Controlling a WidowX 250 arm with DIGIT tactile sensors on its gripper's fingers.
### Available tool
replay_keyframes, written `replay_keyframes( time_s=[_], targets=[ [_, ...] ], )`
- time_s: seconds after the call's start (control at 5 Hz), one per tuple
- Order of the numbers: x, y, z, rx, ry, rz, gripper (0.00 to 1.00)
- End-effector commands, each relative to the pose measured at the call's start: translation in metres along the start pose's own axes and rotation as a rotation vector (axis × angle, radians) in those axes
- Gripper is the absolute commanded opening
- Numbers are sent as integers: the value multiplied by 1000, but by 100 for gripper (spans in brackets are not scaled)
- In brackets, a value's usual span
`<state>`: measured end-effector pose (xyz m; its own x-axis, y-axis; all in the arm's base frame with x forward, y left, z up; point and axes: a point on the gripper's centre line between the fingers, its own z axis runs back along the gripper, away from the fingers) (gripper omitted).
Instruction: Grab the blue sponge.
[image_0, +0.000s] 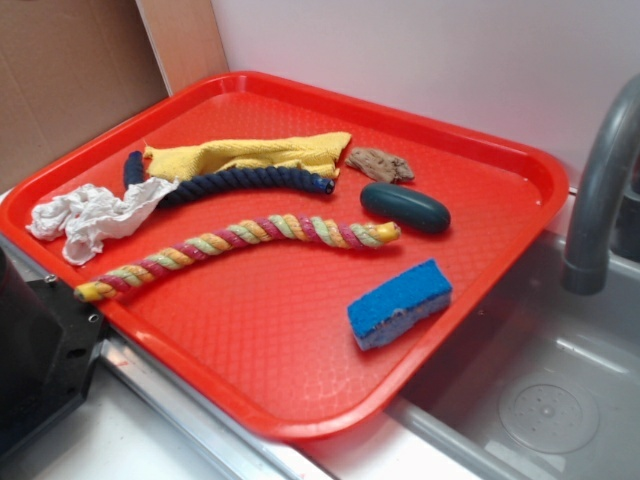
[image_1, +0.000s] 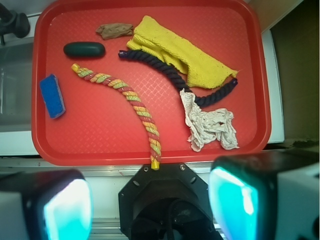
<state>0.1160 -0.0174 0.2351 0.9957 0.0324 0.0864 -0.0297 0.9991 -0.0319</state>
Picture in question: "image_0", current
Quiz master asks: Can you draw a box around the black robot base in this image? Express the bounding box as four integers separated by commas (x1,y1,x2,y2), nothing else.
1,253,107,460

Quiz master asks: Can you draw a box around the blue sponge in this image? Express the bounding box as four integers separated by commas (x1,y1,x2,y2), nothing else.
347,259,453,351

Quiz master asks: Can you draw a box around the red plastic tray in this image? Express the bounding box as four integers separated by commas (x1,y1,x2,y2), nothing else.
1,72,569,441

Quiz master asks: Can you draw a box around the dark green oval soap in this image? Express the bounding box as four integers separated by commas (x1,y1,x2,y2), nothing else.
360,182,451,234

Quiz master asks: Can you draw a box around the yellow cloth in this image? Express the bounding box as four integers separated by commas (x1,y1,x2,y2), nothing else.
143,131,351,181

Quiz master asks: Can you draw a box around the brown crumpled rag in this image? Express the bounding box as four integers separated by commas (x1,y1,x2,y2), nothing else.
345,147,415,184

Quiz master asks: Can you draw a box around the white crumpled paper towel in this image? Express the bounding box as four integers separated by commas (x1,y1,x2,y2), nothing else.
26,178,178,266

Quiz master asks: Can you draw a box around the grey plastic sink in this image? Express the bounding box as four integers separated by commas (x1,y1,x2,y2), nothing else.
388,233,639,479

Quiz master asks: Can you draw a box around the grey faucet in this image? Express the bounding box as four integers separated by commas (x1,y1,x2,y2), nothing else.
561,76,639,295

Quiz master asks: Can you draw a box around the brown cardboard box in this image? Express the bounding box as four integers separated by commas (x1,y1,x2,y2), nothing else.
1,1,228,191

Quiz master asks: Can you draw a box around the multicolour twisted rope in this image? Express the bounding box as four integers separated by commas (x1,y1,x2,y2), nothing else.
73,213,402,303

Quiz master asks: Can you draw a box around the navy blue twisted rope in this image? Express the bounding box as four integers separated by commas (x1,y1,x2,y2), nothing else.
122,150,335,210

